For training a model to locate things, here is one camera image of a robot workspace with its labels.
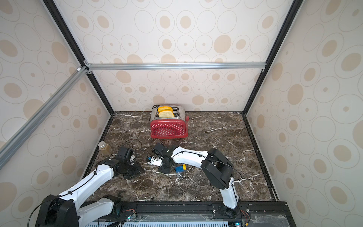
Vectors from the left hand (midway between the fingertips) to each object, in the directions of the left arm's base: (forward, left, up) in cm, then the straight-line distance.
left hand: (145, 170), depth 83 cm
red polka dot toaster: (+27, -12, +7) cm, 30 cm away
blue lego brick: (+3, -20, -4) cm, 20 cm away
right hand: (+1, -10, -4) cm, 11 cm away
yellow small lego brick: (+3, -23, -2) cm, 23 cm away
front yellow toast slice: (+33, -10, +15) cm, 37 cm away
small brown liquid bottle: (+13, +28, +2) cm, 30 cm away
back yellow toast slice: (+36, -10, +17) cm, 41 cm away
